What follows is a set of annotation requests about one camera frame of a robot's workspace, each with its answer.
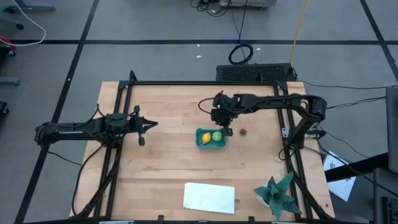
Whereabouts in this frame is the grey chair base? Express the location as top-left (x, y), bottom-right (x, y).
top-left (0, 0), bottom-right (56, 31)

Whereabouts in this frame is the black table frame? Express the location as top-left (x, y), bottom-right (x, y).
top-left (70, 70), bottom-right (335, 224)

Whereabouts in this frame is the black desk bar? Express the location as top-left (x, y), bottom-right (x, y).
top-left (325, 152), bottom-right (389, 184)

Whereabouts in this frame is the red object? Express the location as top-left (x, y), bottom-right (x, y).
top-left (0, 35), bottom-right (16, 57)

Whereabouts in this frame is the grey cart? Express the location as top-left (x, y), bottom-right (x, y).
top-left (219, 0), bottom-right (277, 9)

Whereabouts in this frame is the black cable bundle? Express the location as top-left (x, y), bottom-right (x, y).
top-left (190, 0), bottom-right (233, 18)

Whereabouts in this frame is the white floor cable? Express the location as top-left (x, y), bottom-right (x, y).
top-left (0, 0), bottom-right (47, 47)

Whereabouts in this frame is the white folded cloth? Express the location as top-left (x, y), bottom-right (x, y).
top-left (182, 182), bottom-right (236, 215)

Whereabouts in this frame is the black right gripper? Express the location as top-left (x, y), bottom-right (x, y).
top-left (210, 107), bottom-right (236, 137)

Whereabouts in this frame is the yellow hanging cable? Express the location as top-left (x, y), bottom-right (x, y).
top-left (289, 0), bottom-right (310, 67)

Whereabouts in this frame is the thin black floor cable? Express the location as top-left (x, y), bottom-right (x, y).
top-left (326, 96), bottom-right (387, 112)
top-left (300, 80), bottom-right (398, 91)

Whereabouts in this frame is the grey chair leg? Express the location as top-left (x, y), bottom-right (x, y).
top-left (0, 77), bottom-right (21, 86)

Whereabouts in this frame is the teal plastic tupperware container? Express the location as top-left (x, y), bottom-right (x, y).
top-left (195, 127), bottom-right (228, 149)

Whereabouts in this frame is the white paper sheet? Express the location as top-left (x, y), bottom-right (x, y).
top-left (323, 151), bottom-right (358, 202)

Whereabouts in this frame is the green potted plant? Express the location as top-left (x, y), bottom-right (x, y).
top-left (253, 171), bottom-right (303, 222)

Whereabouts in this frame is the black keyboard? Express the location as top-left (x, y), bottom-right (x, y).
top-left (381, 195), bottom-right (398, 224)

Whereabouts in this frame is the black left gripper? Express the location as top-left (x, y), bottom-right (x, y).
top-left (126, 105), bottom-right (159, 146)

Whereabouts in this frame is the black hanging cable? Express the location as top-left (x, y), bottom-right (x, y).
top-left (228, 0), bottom-right (254, 65)

